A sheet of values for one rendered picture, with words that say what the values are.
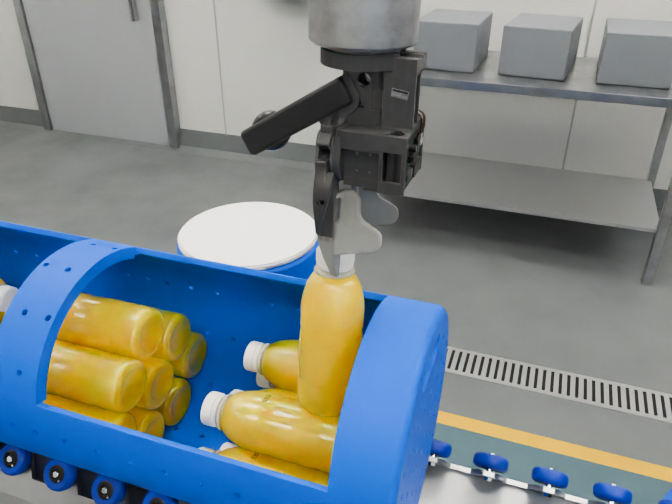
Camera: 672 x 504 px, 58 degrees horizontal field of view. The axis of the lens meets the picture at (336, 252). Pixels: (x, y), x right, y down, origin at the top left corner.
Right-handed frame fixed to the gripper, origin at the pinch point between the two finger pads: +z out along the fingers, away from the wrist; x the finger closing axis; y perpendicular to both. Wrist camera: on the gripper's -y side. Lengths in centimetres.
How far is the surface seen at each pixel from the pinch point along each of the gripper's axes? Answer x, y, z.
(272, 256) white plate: 38, -26, 26
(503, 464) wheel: 9.4, 20.1, 32.5
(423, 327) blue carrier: -0.2, 9.5, 6.7
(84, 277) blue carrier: -2.9, -29.9, 7.9
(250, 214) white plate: 53, -37, 26
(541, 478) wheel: 8.9, 24.9, 32.5
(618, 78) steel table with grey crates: 247, 45, 33
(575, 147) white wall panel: 323, 37, 91
